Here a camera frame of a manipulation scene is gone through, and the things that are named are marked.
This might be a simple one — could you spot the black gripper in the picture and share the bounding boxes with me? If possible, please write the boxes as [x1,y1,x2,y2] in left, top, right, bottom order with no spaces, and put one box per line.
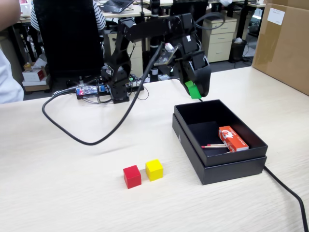
[175,35,212,98]

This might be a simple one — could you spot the green wooden cube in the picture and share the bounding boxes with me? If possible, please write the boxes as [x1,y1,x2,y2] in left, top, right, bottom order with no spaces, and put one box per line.
[184,81,201,100]

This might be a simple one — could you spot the yellow wooden cube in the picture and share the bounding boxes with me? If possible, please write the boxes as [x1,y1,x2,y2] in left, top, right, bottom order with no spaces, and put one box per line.
[145,159,164,182]

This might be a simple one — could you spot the red wooden cube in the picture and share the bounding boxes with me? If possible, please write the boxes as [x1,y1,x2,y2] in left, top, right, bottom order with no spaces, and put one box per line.
[123,165,142,189]

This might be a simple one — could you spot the bare person forearm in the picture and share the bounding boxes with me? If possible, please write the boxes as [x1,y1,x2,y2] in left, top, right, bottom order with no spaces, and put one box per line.
[0,0,22,32]

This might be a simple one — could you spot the black cardboard box tray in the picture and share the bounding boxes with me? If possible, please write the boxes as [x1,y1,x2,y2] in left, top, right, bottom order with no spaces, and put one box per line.
[173,99,269,168]

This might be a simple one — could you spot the large brown cardboard box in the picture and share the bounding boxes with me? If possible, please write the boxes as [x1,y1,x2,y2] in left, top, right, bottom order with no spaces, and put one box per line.
[251,0,309,96]

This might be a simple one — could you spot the black open box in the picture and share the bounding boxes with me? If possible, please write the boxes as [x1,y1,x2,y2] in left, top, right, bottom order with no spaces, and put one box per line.
[171,113,267,186]

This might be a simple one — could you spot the beige three-drawer cabinet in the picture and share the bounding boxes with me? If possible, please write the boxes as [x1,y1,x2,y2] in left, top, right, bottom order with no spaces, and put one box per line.
[200,16,238,64]

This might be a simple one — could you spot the black waste bin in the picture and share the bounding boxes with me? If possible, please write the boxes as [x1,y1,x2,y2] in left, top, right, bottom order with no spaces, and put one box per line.
[230,38,248,62]

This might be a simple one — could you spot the beige cabinet with keyhole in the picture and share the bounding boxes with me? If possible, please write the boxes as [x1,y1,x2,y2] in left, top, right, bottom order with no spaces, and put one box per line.
[106,30,143,78]

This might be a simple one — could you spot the black chair with star base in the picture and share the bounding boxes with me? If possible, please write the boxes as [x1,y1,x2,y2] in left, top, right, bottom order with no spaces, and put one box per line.
[164,0,210,78]

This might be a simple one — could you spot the orange matchbox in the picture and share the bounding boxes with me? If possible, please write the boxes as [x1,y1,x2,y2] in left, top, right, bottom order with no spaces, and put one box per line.
[218,125,250,153]

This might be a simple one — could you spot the black pole with white bands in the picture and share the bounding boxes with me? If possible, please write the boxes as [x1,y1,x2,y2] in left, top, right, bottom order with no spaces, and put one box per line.
[149,0,162,82]

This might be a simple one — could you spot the beige office desk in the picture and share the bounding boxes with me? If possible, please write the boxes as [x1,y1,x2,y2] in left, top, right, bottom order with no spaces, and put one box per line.
[98,2,153,19]

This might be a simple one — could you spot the white label sticker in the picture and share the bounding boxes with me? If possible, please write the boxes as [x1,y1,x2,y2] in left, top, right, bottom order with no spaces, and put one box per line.
[267,7,286,26]

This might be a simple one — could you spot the black laptop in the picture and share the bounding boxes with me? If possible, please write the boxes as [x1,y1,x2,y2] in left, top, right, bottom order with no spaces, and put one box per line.
[99,0,135,14]

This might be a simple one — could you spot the controller board with red LED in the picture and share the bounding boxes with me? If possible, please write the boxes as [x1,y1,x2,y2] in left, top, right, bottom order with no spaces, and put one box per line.
[76,84,107,100]

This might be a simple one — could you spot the person in striped shirt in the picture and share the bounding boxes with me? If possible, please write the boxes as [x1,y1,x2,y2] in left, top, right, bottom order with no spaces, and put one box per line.
[29,0,107,33]

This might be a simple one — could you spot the wide black office chair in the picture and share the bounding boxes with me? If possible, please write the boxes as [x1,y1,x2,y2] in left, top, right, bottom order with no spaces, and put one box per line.
[32,0,105,78]

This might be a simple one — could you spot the flat brown carton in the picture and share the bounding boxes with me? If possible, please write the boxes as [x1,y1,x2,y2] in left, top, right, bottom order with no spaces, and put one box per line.
[23,77,52,93]

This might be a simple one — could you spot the white and red carton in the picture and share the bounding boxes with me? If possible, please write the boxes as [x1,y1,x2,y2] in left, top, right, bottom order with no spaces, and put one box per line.
[22,69,46,83]

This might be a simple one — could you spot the person in white shirt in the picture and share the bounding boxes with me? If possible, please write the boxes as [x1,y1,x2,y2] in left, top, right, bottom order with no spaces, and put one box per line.
[0,48,25,104]

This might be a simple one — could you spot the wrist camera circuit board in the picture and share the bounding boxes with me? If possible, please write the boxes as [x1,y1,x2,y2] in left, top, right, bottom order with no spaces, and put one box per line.
[154,43,181,67]

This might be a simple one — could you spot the thin black board wires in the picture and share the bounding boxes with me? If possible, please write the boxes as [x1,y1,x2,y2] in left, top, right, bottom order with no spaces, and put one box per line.
[93,78,150,104]

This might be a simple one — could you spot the black servo cable bundle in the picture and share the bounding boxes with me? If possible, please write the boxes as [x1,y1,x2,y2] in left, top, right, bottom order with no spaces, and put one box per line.
[193,12,226,31]

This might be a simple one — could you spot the thick black camera cable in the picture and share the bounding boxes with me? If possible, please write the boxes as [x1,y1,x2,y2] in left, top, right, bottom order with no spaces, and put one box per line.
[41,41,167,146]

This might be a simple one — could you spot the black power cable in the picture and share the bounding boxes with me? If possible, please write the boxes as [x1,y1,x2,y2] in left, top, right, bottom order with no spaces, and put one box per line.
[169,76,309,232]

